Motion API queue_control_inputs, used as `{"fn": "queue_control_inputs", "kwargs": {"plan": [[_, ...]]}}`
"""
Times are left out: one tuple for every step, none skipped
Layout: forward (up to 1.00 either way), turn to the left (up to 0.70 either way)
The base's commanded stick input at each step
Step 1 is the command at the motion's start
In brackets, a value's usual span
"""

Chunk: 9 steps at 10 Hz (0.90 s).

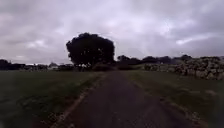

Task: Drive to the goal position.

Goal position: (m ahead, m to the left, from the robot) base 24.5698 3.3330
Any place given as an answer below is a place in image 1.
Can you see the distant white building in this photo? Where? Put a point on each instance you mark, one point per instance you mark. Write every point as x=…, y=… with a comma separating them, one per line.
x=53, y=66

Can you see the large round dark tree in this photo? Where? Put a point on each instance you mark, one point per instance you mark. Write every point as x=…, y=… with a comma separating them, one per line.
x=90, y=49

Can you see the dry stone wall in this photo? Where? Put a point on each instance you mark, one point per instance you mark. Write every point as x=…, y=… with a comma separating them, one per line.
x=193, y=67

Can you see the green grass field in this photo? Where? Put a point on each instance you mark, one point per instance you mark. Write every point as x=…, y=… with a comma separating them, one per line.
x=36, y=93

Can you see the dark dirt track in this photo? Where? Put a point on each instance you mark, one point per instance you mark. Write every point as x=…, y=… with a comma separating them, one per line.
x=123, y=103

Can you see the distant row of trees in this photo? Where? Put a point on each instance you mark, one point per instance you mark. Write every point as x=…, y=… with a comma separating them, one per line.
x=23, y=66

